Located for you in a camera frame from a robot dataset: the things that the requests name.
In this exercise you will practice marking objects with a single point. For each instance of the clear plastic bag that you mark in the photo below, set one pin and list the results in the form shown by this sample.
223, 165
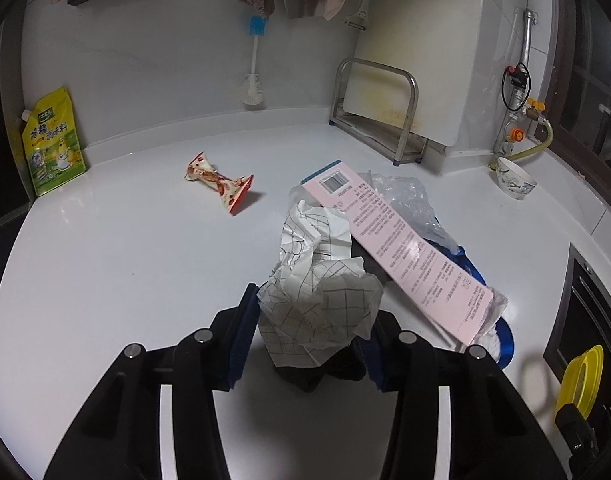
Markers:
408, 196

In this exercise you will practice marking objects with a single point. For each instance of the yellow plastic lid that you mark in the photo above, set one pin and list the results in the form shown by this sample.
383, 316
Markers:
581, 381

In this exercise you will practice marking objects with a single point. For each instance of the patterned ceramic bowl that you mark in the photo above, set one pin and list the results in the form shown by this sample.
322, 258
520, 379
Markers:
513, 180

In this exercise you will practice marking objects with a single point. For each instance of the gas valve with hose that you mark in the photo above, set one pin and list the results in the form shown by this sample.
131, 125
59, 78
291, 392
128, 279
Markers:
516, 87

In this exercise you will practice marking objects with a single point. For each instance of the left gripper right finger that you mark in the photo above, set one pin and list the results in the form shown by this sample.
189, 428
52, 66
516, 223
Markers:
426, 381

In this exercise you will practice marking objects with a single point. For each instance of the black kitchen sink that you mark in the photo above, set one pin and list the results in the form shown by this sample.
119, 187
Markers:
583, 320

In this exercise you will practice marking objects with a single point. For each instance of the dark window frame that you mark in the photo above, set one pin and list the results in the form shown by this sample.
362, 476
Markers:
579, 94

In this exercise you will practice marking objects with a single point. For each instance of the steel cutting board rack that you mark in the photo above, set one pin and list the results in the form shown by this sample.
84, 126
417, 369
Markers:
379, 124

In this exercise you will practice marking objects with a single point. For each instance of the checked white paper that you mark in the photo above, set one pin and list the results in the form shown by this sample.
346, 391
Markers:
319, 297

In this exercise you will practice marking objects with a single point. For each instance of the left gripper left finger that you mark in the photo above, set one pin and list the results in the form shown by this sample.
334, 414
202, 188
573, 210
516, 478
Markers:
210, 359

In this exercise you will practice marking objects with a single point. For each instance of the blue white bottle brush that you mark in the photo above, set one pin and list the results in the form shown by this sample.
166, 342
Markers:
252, 95

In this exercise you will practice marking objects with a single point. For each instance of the red white candy wrapper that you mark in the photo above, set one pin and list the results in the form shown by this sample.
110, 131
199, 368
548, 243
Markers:
231, 191

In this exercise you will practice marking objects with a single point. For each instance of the white cutting board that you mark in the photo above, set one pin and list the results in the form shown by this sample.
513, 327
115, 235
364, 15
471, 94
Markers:
434, 40

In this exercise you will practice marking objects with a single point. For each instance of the yellow green refill pouch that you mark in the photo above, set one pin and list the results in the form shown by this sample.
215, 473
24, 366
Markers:
51, 143

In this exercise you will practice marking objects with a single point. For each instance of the pink cardboard box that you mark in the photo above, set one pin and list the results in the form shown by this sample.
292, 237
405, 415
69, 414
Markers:
438, 287

